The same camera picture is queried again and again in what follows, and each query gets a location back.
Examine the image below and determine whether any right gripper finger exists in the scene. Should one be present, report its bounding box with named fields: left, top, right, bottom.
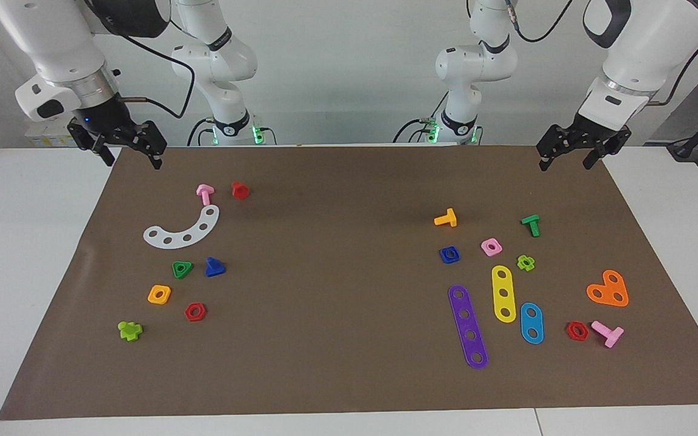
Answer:
left=133, top=120, right=168, bottom=171
left=68, top=120, right=117, bottom=168

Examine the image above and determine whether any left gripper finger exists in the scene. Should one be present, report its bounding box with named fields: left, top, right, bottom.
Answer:
left=536, top=124, right=575, bottom=172
left=582, top=134, right=621, bottom=171

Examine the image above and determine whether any white box yellow label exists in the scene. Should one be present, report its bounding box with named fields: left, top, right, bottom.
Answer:
left=25, top=118, right=78, bottom=148

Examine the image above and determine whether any white curved perforated strip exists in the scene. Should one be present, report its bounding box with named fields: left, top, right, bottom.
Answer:
left=143, top=205, right=221, bottom=249

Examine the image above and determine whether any orange heart-shaped plate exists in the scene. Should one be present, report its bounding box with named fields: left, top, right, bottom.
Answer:
left=586, top=269, right=630, bottom=308

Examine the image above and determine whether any yellow three-hole strip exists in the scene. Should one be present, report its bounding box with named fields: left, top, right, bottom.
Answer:
left=491, top=265, right=517, bottom=324

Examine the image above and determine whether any blue two-hole strip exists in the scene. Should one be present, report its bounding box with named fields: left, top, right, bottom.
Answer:
left=519, top=302, right=545, bottom=345

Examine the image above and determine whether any purple four-hole strip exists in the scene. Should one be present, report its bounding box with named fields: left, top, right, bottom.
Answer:
left=448, top=285, right=490, bottom=370

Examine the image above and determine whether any brown paper mat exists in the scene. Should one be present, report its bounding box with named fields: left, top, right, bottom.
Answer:
left=0, top=144, right=698, bottom=420

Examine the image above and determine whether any black right base cable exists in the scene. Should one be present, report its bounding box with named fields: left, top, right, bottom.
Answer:
left=187, top=118, right=211, bottom=146

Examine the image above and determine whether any black base cable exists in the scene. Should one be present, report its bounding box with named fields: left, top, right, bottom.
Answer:
left=393, top=118, right=440, bottom=144
left=187, top=118, right=211, bottom=146

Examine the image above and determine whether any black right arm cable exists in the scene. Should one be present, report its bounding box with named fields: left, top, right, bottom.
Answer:
left=85, top=0, right=197, bottom=119

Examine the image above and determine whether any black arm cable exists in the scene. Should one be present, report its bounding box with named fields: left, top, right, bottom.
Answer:
left=85, top=0, right=197, bottom=119
left=504, top=0, right=698, bottom=107

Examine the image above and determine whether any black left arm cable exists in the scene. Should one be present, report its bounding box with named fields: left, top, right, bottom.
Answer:
left=504, top=0, right=698, bottom=107

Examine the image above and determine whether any black left base cable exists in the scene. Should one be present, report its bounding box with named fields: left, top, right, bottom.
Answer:
left=393, top=118, right=440, bottom=144

